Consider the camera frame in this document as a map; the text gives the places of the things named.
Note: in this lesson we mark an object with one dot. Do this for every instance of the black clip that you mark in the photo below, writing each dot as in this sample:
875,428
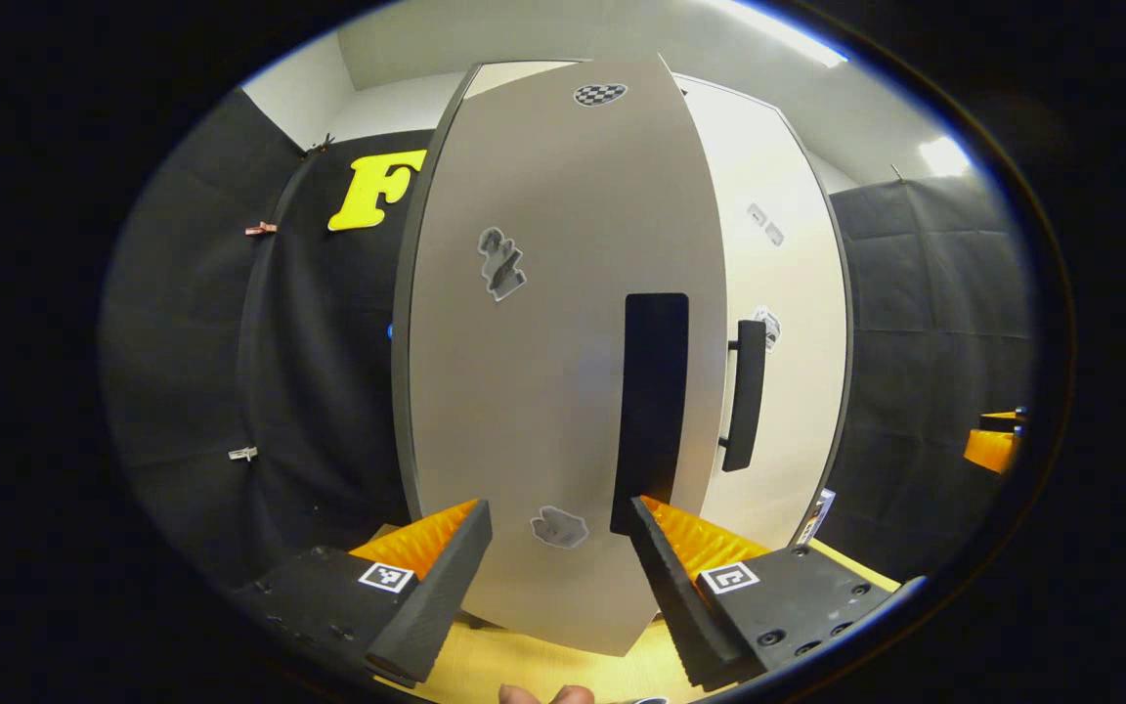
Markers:
319,146

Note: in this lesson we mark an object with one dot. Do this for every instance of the red clip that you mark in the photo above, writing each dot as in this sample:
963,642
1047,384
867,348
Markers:
261,229

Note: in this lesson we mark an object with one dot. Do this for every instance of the silver clip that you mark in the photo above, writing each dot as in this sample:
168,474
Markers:
242,454

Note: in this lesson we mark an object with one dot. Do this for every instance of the black backdrop cloth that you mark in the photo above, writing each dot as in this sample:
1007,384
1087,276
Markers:
182,342

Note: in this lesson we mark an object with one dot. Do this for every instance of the white cabinet door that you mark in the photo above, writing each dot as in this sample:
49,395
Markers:
543,391
798,274

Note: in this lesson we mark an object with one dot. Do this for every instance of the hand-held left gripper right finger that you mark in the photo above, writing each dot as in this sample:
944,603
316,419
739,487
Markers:
680,596

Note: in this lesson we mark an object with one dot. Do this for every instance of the short ceiling light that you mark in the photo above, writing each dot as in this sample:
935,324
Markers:
944,156

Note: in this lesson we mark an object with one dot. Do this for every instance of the small printed card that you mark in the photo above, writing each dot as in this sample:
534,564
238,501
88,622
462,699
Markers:
816,516

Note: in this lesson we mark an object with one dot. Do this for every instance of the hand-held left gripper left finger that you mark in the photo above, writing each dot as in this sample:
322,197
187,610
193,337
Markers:
436,596

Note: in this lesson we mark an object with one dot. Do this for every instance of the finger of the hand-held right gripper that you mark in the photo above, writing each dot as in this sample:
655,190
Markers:
991,450
1003,420

